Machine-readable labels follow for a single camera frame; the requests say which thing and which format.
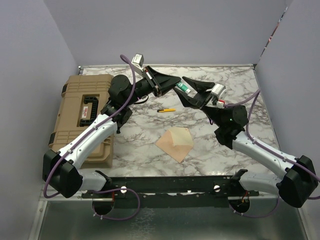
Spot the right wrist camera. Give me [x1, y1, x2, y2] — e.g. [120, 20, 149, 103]
[210, 83, 227, 107]

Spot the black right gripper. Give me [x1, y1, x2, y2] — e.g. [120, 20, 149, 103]
[173, 76, 225, 127]

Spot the tan paper envelope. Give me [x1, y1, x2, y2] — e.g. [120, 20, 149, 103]
[155, 128, 194, 163]

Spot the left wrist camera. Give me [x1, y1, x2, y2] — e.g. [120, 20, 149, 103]
[131, 53, 144, 69]

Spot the aluminium extrusion frame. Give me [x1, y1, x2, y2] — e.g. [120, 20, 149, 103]
[39, 190, 82, 201]

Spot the beige paper letter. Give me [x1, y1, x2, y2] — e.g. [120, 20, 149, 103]
[169, 126, 194, 147]

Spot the green white glue stick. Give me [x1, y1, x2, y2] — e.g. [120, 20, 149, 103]
[176, 81, 191, 95]

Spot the black metal base rail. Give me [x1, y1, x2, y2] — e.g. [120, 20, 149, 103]
[81, 169, 259, 209]

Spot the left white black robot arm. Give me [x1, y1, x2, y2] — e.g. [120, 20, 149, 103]
[42, 66, 181, 198]

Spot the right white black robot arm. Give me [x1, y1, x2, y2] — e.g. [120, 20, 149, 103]
[175, 76, 320, 208]

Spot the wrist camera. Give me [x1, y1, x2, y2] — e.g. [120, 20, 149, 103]
[131, 53, 144, 69]
[210, 83, 227, 107]

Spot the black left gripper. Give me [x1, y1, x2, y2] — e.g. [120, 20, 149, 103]
[125, 65, 181, 107]

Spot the tan plastic tool case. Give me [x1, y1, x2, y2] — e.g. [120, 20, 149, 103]
[47, 73, 118, 170]

